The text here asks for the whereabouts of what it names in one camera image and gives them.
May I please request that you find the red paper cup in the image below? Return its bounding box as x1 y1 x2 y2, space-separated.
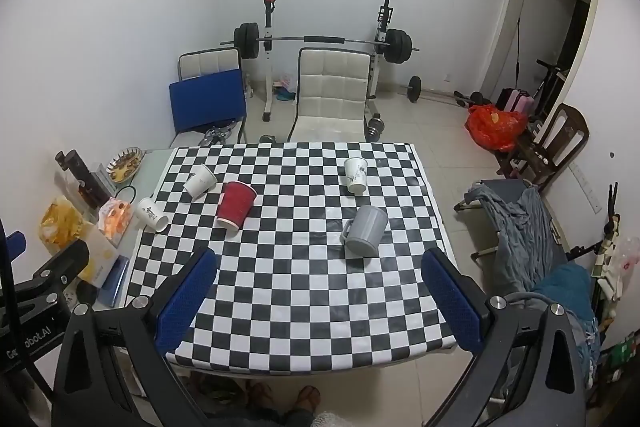
216 181 257 234

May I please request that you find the white paper cup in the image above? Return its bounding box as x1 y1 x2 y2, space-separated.
183 165 218 200

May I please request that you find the yellow plastic bag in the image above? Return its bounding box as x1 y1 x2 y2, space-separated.
38 196 86 256

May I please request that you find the blue book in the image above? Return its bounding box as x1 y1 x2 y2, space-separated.
96 256 129 308

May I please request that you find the yellow white box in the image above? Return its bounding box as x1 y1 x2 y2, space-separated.
78 222 131 289

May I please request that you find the grey cloth on cot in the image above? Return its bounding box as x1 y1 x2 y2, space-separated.
454 179 567 295

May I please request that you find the dark bottle box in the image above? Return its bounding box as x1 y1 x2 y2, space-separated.
55 150 111 210

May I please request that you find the orange snack packet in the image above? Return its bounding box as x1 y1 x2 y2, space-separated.
98 198 132 246

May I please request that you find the white mug black print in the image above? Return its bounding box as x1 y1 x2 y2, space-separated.
134 197 169 233

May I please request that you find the grey mug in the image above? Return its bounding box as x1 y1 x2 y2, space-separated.
342 205 388 258

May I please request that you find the plate with snacks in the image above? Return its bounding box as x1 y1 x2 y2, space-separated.
106 147 144 185

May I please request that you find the black white checkered tablecloth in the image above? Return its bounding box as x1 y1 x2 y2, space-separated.
124 142 456 375

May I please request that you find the white mug with print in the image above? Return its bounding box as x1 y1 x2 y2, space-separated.
344 157 368 196

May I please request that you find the red plastic bag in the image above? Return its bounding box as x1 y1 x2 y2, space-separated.
464 104 527 153

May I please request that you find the dark wooden chair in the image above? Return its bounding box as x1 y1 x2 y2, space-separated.
497 103 590 193

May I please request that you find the dumbbell on floor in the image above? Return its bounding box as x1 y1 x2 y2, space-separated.
364 113 385 143

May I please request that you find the pink suitcase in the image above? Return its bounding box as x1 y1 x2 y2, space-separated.
496 88 535 116

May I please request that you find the white chair with blue cushion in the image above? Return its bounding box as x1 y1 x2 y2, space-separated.
169 48 247 147

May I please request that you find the loose barbell on floor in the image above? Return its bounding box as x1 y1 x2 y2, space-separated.
406 76 491 108

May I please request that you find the white padded chair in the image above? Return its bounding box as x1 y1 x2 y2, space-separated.
288 48 370 143

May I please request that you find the barbell on rack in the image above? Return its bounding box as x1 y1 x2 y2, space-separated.
220 23 419 64

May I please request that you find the white squat rack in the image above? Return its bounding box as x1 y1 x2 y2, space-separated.
262 0 394 121

